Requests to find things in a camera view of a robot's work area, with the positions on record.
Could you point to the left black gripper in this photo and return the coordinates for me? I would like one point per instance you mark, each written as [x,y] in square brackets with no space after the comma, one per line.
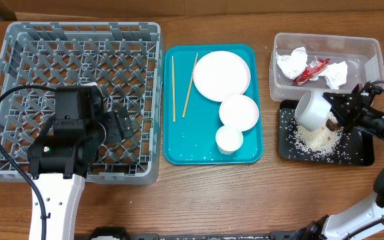
[124,123]

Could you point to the red snack wrapper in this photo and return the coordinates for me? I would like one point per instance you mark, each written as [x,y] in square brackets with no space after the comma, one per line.
[313,69]

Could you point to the wooden chopstick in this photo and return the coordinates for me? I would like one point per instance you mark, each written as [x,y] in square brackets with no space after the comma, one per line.
[189,87]
[173,87]

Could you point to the large white plate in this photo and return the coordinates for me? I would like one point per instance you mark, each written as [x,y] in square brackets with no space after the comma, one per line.
[219,74]

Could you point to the clear plastic waste bin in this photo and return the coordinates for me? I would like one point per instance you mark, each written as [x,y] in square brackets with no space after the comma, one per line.
[362,56]

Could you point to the right wooden chopstick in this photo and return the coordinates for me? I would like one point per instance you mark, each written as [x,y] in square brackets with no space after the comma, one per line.
[189,87]

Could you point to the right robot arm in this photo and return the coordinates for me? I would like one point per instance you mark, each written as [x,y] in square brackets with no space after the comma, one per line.
[363,219]

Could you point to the white tissue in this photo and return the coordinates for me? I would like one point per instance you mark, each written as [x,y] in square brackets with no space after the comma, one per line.
[335,74]
[294,64]

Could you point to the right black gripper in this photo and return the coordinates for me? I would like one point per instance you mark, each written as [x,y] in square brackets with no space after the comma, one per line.
[345,104]

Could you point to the small pink white bowl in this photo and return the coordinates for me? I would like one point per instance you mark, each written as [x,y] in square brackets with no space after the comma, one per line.
[239,111]

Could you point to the teal plastic serving tray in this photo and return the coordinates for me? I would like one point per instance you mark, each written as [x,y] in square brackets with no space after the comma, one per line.
[191,140]

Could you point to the grey bowl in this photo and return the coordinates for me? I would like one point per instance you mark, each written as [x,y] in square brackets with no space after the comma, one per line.
[312,110]

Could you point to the brown food piece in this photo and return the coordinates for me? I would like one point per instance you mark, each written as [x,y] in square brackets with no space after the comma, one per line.
[331,125]

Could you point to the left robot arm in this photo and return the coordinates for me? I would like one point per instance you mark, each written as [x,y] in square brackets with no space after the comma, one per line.
[59,158]

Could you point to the black rectangular tray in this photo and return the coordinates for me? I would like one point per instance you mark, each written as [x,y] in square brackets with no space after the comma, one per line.
[355,153]

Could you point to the pile of white rice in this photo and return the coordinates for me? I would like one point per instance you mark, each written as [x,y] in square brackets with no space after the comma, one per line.
[318,140]

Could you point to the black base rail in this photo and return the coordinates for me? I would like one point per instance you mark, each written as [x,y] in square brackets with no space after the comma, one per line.
[120,233]

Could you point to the left wooden chopstick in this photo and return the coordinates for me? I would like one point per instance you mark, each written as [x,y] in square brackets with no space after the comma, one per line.
[173,87]

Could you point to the grey plastic dishwasher rack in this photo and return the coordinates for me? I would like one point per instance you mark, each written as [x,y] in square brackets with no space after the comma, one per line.
[124,59]

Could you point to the white cup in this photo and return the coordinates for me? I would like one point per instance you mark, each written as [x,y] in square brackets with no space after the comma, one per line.
[228,139]

